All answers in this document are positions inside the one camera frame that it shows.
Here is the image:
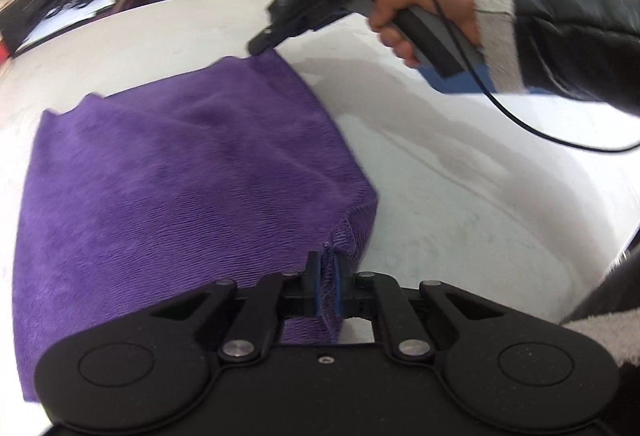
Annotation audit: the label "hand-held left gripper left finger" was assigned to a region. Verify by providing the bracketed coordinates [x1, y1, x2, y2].
[151, 251, 324, 362]

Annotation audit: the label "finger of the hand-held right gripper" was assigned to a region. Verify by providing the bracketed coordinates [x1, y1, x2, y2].
[247, 13, 322, 58]

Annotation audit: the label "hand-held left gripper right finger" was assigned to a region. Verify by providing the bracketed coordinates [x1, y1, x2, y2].
[332, 254, 504, 359]

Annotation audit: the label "purple towel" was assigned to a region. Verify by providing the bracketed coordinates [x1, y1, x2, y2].
[11, 50, 379, 404]

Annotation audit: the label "person's right forearm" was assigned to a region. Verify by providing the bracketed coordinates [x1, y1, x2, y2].
[470, 0, 640, 114]

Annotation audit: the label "blue table mat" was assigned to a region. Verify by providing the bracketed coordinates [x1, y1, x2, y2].
[419, 63, 548, 95]

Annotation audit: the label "white paper sheets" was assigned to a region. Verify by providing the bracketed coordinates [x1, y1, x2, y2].
[30, 0, 118, 41]

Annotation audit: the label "black printer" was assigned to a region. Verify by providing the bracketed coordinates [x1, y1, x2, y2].
[0, 0, 66, 59]

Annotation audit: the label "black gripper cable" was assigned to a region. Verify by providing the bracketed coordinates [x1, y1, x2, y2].
[375, 0, 640, 153]

